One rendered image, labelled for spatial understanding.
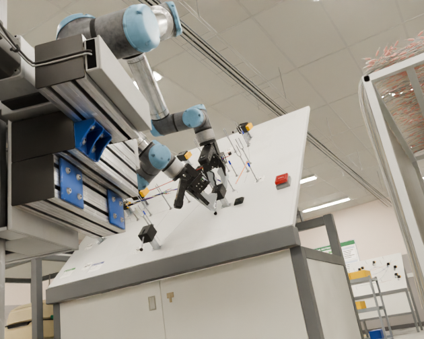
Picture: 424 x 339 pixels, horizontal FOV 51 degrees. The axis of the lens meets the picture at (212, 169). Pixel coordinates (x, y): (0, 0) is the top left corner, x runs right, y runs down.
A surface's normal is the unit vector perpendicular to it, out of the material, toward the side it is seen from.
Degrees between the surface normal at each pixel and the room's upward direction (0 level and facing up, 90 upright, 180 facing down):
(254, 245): 90
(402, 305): 90
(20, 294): 90
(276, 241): 90
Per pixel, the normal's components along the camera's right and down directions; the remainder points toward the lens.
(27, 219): 0.97, -0.21
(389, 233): -0.51, -0.22
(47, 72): -0.19, -0.31
